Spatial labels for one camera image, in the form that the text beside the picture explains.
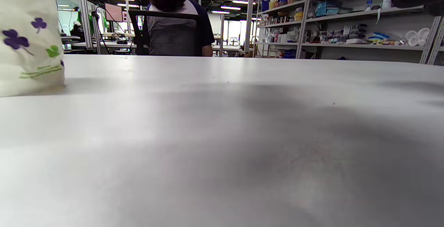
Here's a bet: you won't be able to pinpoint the black office chair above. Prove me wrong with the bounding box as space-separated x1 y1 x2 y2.
128 10 203 57

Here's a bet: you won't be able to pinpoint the metal shelving unit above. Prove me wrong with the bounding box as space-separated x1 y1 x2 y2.
255 0 444 65

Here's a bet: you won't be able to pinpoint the metal frame pillar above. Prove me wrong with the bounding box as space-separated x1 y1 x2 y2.
76 0 94 50
244 0 255 54

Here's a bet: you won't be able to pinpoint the white bowls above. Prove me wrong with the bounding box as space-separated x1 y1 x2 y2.
405 28 431 47

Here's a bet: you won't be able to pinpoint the blue box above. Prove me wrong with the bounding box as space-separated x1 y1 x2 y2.
315 1 351 16

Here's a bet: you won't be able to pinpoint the pink screen monitor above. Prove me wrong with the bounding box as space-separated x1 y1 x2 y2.
104 3 123 22

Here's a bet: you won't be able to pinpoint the white background desk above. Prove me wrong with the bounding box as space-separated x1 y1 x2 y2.
71 41 138 55

